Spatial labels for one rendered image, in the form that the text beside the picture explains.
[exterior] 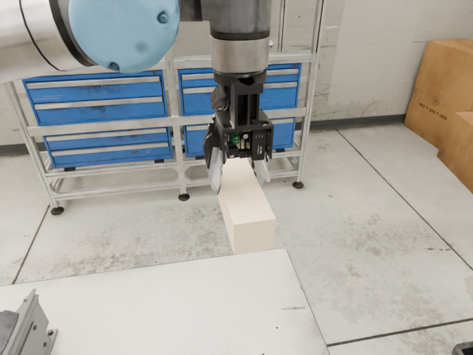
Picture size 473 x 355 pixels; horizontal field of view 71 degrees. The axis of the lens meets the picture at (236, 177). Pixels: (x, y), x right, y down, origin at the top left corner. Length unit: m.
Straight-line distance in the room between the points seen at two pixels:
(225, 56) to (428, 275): 1.82
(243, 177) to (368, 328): 1.31
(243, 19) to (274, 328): 0.65
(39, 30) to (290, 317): 0.74
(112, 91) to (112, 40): 1.73
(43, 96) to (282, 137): 1.41
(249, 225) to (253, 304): 0.42
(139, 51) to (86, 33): 0.04
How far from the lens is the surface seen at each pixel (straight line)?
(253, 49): 0.42
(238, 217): 0.48
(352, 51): 3.19
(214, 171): 0.53
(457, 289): 2.10
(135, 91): 1.99
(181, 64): 1.92
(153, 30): 0.27
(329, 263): 1.95
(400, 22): 3.35
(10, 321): 0.78
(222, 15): 0.42
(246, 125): 0.44
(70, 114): 2.11
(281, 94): 2.10
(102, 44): 0.28
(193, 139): 2.11
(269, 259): 0.96
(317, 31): 2.04
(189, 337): 0.83
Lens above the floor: 1.41
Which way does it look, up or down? 34 degrees down
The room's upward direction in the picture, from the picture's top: straight up
